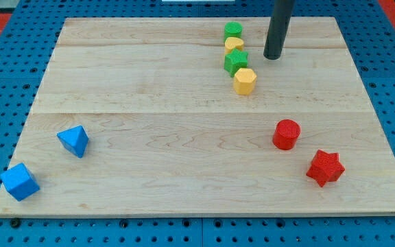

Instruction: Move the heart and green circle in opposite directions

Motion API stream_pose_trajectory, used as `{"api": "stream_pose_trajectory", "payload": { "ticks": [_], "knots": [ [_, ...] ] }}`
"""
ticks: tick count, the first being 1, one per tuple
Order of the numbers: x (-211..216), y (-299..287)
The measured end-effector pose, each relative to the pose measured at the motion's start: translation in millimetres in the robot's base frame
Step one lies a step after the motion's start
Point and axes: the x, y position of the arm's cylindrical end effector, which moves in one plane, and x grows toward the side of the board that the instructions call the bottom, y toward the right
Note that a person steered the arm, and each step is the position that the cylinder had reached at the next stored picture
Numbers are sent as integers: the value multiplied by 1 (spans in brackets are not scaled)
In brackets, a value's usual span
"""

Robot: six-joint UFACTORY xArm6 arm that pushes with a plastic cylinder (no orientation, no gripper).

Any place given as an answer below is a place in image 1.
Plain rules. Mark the red cylinder block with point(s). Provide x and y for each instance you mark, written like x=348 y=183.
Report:
x=286 y=134

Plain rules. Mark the green star block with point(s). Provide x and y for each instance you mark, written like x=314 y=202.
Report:
x=235 y=60

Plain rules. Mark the yellow heart block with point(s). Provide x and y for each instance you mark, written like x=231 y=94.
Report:
x=232 y=43

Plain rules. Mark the wooden board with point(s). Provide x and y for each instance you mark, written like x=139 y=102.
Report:
x=169 y=137

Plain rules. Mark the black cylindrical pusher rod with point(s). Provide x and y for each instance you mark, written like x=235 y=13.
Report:
x=278 y=27

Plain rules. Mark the red star block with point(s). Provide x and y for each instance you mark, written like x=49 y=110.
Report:
x=325 y=167

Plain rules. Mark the blue cube block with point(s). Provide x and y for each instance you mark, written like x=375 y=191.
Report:
x=19 y=182

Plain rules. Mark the green circle block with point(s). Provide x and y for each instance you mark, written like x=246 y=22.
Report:
x=233 y=29

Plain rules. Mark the yellow hexagon block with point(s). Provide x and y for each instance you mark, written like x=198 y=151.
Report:
x=244 y=81

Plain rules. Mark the blue triangle block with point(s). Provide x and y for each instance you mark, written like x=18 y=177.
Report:
x=74 y=140

